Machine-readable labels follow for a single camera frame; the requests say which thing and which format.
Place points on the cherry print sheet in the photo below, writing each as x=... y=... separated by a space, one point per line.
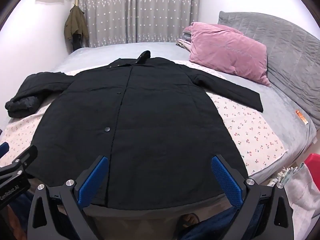
x=250 y=130

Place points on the grey folded blanket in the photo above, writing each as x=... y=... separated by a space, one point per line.
x=187 y=33

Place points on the black puffer jacket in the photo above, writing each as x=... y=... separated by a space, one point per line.
x=22 y=106

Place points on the grey star print curtain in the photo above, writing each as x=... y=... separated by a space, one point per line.
x=140 y=10

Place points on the pink velvet pillow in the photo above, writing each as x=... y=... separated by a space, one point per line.
x=225 y=27
x=225 y=50

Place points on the olive green hanging jacket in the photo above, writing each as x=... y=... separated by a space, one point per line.
x=75 y=25

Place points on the orange bed label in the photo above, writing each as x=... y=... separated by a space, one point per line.
x=301 y=117

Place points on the person's blue pants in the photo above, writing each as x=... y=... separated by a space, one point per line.
x=212 y=227

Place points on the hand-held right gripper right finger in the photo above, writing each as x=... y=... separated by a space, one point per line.
x=226 y=180

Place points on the red container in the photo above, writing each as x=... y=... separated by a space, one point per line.
x=313 y=166

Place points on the black long coat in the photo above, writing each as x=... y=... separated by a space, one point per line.
x=150 y=130

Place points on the grey bed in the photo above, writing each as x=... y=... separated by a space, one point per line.
x=280 y=105

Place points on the white fringed cloth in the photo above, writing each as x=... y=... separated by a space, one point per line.
x=302 y=195

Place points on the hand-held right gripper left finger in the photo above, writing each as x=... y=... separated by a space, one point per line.
x=91 y=182

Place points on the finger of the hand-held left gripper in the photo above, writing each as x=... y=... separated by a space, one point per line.
x=23 y=156
x=3 y=148

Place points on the beige folded blanket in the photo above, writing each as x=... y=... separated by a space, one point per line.
x=183 y=45

